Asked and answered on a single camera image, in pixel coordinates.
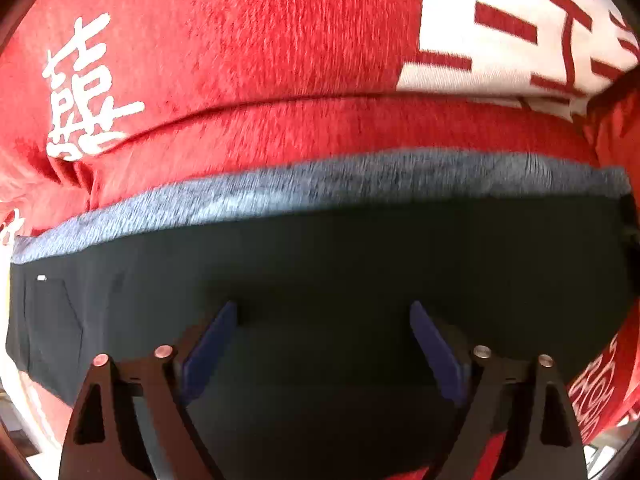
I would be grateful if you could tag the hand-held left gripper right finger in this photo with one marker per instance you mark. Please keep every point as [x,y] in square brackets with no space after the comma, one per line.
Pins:
[436,349]

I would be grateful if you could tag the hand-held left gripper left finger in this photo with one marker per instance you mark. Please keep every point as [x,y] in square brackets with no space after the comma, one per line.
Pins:
[209,349]

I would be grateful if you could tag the black pants with patterned waistband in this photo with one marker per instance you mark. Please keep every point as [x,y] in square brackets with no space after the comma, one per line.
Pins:
[320,260]

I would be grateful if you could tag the red printed blanket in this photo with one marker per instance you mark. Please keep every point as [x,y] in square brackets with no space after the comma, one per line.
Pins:
[250,35]

